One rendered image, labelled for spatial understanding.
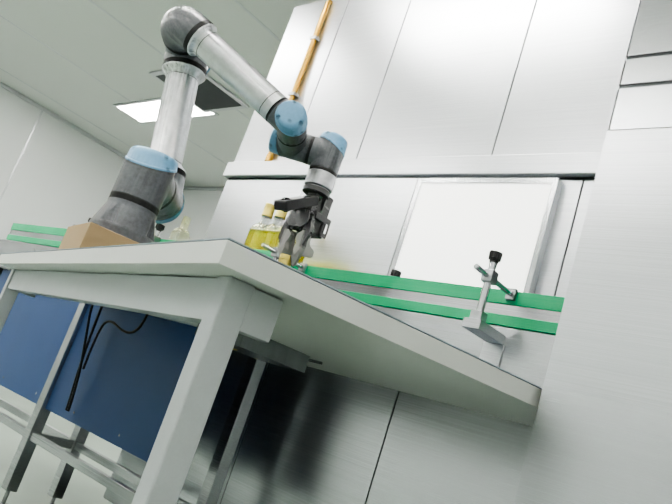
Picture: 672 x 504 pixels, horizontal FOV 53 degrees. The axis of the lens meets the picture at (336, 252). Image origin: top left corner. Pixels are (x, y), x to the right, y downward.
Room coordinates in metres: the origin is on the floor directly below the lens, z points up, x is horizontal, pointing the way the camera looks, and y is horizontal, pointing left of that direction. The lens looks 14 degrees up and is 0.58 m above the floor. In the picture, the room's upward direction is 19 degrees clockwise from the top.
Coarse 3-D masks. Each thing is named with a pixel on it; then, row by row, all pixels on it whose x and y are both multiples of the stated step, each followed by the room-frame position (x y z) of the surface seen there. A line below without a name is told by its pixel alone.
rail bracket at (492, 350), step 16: (496, 256) 1.31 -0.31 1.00; (480, 272) 1.30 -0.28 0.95; (496, 272) 1.32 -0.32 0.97; (512, 288) 1.40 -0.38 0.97; (480, 304) 1.32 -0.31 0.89; (464, 320) 1.33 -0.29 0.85; (480, 320) 1.30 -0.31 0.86; (480, 336) 1.37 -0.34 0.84; (496, 336) 1.35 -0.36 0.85; (496, 352) 1.38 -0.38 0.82
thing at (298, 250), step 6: (300, 234) 1.62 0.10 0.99; (300, 240) 1.62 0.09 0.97; (294, 246) 1.63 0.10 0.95; (300, 246) 1.61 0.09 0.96; (306, 246) 1.64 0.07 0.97; (294, 252) 1.62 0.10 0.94; (300, 252) 1.62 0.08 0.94; (306, 252) 1.64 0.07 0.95; (312, 252) 1.66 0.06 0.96; (294, 258) 1.63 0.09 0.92; (294, 264) 1.63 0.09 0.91
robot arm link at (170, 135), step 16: (176, 64) 1.63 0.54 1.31; (192, 64) 1.63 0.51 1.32; (176, 80) 1.64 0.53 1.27; (192, 80) 1.65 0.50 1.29; (176, 96) 1.63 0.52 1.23; (192, 96) 1.66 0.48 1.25; (160, 112) 1.65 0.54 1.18; (176, 112) 1.63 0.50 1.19; (192, 112) 1.68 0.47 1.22; (160, 128) 1.64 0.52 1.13; (176, 128) 1.64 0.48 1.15; (160, 144) 1.63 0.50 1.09; (176, 144) 1.64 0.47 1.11; (176, 160) 1.65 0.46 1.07; (176, 176) 1.63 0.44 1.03; (176, 192) 1.61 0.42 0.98; (176, 208) 1.67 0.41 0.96
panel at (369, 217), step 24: (336, 192) 2.07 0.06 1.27; (360, 192) 2.00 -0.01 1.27; (384, 192) 1.93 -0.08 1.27; (408, 192) 1.87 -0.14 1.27; (552, 192) 1.56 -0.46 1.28; (336, 216) 2.05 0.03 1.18; (360, 216) 1.98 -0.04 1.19; (384, 216) 1.91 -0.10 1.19; (408, 216) 1.85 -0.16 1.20; (552, 216) 1.57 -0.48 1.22; (312, 240) 2.09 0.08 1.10; (336, 240) 2.02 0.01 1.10; (360, 240) 1.96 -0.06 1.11; (384, 240) 1.89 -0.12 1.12; (312, 264) 2.07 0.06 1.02; (336, 264) 2.00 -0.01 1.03; (360, 264) 1.93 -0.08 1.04; (384, 264) 1.87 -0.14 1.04; (528, 288) 1.56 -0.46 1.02
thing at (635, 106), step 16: (640, 0) 1.13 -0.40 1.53; (656, 0) 1.11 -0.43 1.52; (640, 16) 1.13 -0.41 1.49; (656, 16) 1.11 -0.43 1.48; (640, 32) 1.12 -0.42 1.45; (656, 32) 1.10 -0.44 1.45; (640, 48) 1.12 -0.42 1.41; (656, 48) 1.10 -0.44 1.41; (624, 64) 1.13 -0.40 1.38; (640, 64) 1.11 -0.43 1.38; (656, 64) 1.09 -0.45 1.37; (624, 80) 1.13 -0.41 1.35; (640, 80) 1.11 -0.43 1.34; (656, 80) 1.09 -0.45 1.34; (624, 96) 1.12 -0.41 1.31; (640, 96) 1.10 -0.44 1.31; (656, 96) 1.08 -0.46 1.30; (624, 112) 1.12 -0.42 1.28; (640, 112) 1.10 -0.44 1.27; (656, 112) 1.08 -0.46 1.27; (608, 128) 1.13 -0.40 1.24; (624, 128) 1.11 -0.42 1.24; (640, 128) 1.09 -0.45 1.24
